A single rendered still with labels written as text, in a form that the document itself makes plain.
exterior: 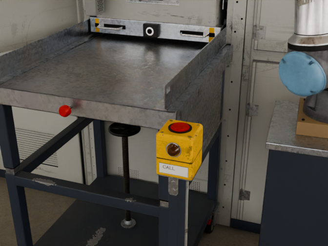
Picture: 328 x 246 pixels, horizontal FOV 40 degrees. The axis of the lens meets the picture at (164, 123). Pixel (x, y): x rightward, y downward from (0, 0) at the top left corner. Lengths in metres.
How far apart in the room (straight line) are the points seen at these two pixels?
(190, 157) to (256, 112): 0.93
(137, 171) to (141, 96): 0.93
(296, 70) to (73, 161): 1.40
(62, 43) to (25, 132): 0.75
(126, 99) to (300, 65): 0.46
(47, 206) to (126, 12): 1.04
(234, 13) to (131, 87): 0.59
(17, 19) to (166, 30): 0.56
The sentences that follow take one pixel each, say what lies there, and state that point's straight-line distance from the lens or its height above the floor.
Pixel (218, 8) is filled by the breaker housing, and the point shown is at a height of 0.98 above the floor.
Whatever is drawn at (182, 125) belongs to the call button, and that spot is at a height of 0.91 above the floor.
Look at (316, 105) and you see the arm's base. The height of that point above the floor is 0.83.
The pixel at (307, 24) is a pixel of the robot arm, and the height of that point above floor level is 1.07.
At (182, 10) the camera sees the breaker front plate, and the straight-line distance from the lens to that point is 1.74.
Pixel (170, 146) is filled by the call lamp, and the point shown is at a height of 0.88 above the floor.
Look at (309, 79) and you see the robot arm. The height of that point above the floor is 0.95.
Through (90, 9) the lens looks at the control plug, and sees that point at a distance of 1.77.
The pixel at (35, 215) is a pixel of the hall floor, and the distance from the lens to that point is 2.27.
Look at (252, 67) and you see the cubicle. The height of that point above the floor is 0.77.
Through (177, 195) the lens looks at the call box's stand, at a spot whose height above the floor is 0.74.
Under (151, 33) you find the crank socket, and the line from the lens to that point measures 1.76.
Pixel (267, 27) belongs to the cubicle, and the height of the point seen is 0.93.
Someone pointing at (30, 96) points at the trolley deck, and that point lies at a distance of 1.34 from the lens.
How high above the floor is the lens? 1.31
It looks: 25 degrees down
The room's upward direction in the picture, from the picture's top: straight up
